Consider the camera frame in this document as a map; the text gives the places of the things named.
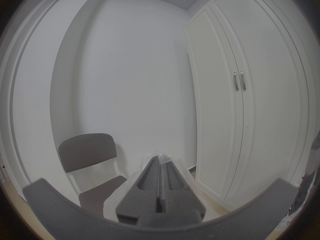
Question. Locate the clear plastic bag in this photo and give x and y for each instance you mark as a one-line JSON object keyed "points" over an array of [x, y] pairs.
{"points": [[112, 201]]}

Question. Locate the white wardrobe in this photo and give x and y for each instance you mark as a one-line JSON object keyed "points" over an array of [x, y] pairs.
{"points": [[262, 96]]}

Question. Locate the grey and white chair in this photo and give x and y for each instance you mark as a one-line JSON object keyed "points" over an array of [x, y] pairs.
{"points": [[87, 151]]}

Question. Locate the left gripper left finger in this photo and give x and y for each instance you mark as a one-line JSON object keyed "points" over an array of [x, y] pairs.
{"points": [[140, 196]]}

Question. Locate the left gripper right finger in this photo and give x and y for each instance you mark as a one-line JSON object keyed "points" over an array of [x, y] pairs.
{"points": [[182, 199]]}

